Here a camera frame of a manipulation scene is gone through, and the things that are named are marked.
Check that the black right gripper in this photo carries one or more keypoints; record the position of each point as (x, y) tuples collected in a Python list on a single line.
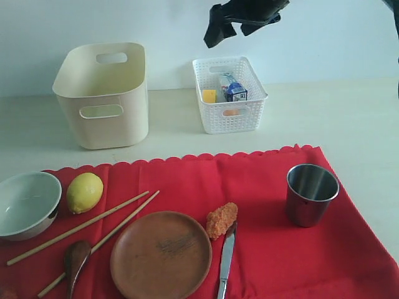
[(252, 14)]

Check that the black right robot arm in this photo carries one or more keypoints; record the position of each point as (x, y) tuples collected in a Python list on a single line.
[(298, 41)]

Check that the silver table knife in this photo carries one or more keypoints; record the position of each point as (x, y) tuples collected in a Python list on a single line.
[(226, 258)]

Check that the wooden chopstick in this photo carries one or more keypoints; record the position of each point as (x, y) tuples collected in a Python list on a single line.
[(72, 231), (100, 243)]

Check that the stainless steel cup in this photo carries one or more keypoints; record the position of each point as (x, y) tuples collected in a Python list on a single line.
[(310, 190)]

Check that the brown wooden plate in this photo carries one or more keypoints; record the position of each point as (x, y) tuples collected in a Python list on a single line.
[(164, 254)]

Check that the upper wooden chopstick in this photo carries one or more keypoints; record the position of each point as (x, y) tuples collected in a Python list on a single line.
[(72, 231)]

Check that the orange cheese block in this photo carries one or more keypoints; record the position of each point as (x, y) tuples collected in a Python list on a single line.
[(209, 96)]

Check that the blue white milk carton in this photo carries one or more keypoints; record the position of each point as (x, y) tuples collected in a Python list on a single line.
[(231, 89)]

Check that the brown egg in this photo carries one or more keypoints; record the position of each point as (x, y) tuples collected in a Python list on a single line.
[(234, 112)]

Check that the white perforated plastic basket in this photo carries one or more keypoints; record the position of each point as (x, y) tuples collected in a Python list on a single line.
[(206, 76)]

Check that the lower wooden chopstick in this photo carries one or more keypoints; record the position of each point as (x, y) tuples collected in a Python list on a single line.
[(100, 243)]

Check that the pale green bowl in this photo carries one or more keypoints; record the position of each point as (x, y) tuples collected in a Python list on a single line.
[(29, 204)]

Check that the yellow lemon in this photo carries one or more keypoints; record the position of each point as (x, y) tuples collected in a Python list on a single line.
[(84, 192)]

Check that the brown wooden spoon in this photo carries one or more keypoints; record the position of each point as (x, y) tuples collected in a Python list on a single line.
[(75, 258)]

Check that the cream plastic bin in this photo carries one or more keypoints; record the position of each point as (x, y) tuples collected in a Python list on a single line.
[(102, 90)]

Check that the orange fried food piece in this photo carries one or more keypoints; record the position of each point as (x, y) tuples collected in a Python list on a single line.
[(219, 221)]

